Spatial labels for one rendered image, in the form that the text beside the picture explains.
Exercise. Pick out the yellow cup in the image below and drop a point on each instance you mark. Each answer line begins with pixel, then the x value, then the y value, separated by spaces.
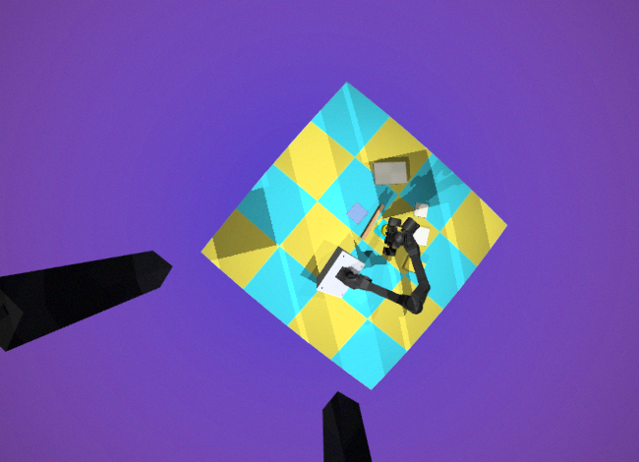
pixel 383 229

